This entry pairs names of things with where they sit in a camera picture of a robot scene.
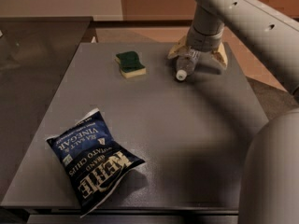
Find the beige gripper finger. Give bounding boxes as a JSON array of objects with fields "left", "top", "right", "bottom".
[
  {"left": 167, "top": 35, "right": 190, "bottom": 59},
  {"left": 211, "top": 43, "right": 228, "bottom": 69}
]

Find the clear plastic water bottle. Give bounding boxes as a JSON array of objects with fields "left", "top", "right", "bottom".
[{"left": 176, "top": 49, "right": 201, "bottom": 81}]

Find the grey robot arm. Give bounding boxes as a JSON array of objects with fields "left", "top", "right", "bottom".
[{"left": 168, "top": 0, "right": 299, "bottom": 224}]

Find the green and yellow sponge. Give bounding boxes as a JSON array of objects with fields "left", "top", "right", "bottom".
[{"left": 115, "top": 51, "right": 147, "bottom": 78}]

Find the dark side table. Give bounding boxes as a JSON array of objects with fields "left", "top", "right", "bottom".
[{"left": 0, "top": 18, "right": 90, "bottom": 201}]

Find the blue potato chips bag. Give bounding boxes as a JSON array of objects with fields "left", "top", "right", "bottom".
[{"left": 46, "top": 108, "right": 145, "bottom": 216}]

